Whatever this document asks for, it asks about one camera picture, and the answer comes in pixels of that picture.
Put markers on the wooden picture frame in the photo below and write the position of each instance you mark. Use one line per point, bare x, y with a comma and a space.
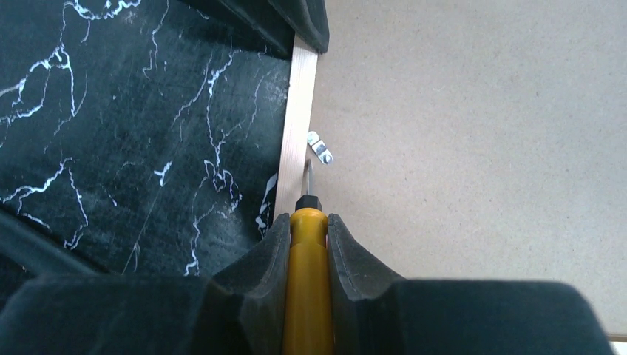
474, 139

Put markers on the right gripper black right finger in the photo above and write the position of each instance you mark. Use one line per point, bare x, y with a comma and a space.
377, 311

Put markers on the silver frame retaining clip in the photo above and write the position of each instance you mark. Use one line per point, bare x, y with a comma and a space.
319, 148

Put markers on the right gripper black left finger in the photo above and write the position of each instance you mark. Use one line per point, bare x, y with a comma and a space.
239, 310

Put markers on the yellow handled screwdriver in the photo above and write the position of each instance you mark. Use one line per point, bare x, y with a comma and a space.
308, 324

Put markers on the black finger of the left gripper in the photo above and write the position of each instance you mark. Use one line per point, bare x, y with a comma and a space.
308, 19
253, 25

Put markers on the black adjustable wrench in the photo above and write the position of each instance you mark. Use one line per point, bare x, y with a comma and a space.
38, 253

